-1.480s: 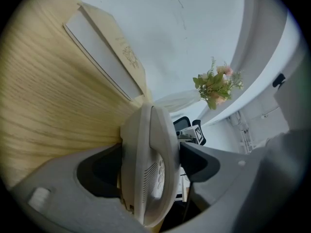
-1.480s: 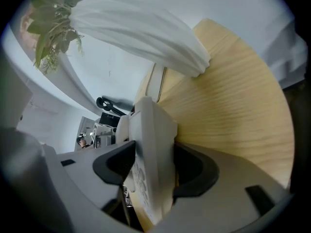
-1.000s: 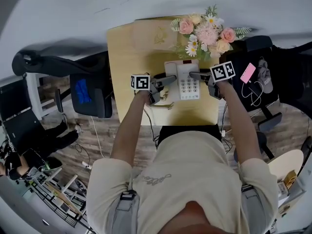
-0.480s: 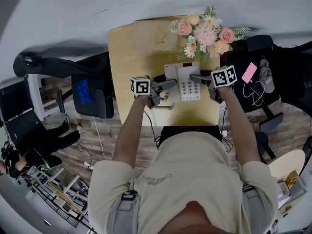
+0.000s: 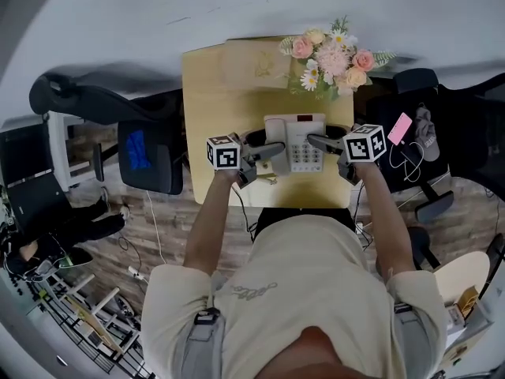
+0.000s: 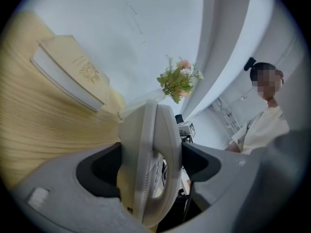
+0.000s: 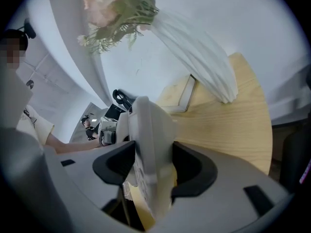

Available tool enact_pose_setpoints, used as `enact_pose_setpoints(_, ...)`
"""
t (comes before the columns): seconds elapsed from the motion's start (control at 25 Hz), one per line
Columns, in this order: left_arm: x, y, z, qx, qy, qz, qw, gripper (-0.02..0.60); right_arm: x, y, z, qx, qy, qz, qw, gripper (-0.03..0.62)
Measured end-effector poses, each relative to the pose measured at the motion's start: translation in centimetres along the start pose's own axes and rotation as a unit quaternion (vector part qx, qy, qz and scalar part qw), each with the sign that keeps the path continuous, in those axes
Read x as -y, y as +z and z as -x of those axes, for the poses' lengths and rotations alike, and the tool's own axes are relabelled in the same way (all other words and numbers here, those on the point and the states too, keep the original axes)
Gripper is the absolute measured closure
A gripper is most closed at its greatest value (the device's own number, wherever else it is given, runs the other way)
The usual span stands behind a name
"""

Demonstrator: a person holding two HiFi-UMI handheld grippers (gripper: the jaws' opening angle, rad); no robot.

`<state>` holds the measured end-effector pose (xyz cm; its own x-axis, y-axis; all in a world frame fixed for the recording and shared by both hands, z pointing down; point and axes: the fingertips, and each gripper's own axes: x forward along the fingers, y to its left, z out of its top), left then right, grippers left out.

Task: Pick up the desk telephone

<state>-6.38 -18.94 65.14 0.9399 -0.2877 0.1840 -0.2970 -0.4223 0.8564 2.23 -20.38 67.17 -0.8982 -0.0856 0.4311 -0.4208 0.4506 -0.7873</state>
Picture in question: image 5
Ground person's right forearm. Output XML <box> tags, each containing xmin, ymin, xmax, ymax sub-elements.
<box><xmin>356</xmin><ymin>159</ymin><xmax>418</xmax><ymax>283</ymax></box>

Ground person's black trousers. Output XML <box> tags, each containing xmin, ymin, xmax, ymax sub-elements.
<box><xmin>253</xmin><ymin>206</ymin><xmax>357</xmax><ymax>245</ymax></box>

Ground person's beige t-shirt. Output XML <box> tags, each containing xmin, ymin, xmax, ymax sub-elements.
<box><xmin>139</xmin><ymin>212</ymin><xmax>449</xmax><ymax>379</ymax></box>

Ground white charging cable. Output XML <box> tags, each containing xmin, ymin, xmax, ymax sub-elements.
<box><xmin>387</xmin><ymin>140</ymin><xmax>424</xmax><ymax>183</ymax></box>

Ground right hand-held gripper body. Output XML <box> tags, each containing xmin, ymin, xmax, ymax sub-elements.
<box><xmin>335</xmin><ymin>123</ymin><xmax>387</xmax><ymax>186</ymax></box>

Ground black cable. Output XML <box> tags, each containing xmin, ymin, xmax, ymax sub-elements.
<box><xmin>117</xmin><ymin>234</ymin><xmax>142</xmax><ymax>265</ymax></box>

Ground white wire rack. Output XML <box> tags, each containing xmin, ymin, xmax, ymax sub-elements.
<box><xmin>22</xmin><ymin>265</ymin><xmax>148</xmax><ymax>373</ymax></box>

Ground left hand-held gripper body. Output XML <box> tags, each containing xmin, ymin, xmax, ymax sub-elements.
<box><xmin>205</xmin><ymin>132</ymin><xmax>261</xmax><ymax>190</ymax></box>

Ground black mesh office chair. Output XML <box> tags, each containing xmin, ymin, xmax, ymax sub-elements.
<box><xmin>364</xmin><ymin>67</ymin><xmax>505</xmax><ymax>225</ymax></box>

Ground pink smartphone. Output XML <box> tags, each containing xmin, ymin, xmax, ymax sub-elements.
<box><xmin>387</xmin><ymin>111</ymin><xmax>413</xmax><ymax>147</ymax></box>

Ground grey backpack strap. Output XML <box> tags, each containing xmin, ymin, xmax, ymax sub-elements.
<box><xmin>393</xmin><ymin>301</ymin><xmax>432</xmax><ymax>379</ymax></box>
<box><xmin>184</xmin><ymin>307</ymin><xmax>229</xmax><ymax>379</ymax></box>

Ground person's left forearm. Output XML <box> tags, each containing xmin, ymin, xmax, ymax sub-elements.
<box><xmin>182</xmin><ymin>167</ymin><xmax>244</xmax><ymax>280</ymax></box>

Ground white desk telephone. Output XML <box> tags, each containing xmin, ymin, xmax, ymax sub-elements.
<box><xmin>263</xmin><ymin>112</ymin><xmax>328</xmax><ymax>177</ymax></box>

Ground white floor cable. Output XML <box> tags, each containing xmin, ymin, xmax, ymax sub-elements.
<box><xmin>144</xmin><ymin>189</ymin><xmax>167</xmax><ymax>267</ymax></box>

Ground black monitor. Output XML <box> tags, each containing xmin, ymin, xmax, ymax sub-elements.
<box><xmin>0</xmin><ymin>121</ymin><xmax>71</xmax><ymax>235</ymax></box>

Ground grey cap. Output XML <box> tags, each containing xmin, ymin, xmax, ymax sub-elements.
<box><xmin>413</xmin><ymin>106</ymin><xmax>441</xmax><ymax>163</ymax></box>

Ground round wooden side table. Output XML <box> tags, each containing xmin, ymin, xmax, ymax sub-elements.
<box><xmin>432</xmin><ymin>250</ymin><xmax>492</xmax><ymax>308</ymax></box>

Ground wooden desk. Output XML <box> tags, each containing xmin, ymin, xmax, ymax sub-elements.
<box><xmin>181</xmin><ymin>36</ymin><xmax>355</xmax><ymax>209</ymax></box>

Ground black office chair with headrest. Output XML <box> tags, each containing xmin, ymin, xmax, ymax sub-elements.
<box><xmin>28</xmin><ymin>66</ymin><xmax>185</xmax><ymax>196</ymax></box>

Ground blue cloth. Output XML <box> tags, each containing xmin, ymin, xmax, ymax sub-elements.
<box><xmin>125</xmin><ymin>129</ymin><xmax>154</xmax><ymax>171</ymax></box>

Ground white cabinet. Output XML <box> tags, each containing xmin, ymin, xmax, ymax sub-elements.
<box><xmin>42</xmin><ymin>110</ymin><xmax>104</xmax><ymax>192</ymax></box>

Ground pink and white flower bouquet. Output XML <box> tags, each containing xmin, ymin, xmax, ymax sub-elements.
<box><xmin>279</xmin><ymin>14</ymin><xmax>398</xmax><ymax>103</ymax></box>

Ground person's face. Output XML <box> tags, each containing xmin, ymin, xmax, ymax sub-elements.
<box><xmin>290</xmin><ymin>325</ymin><xmax>398</xmax><ymax>379</ymax></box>

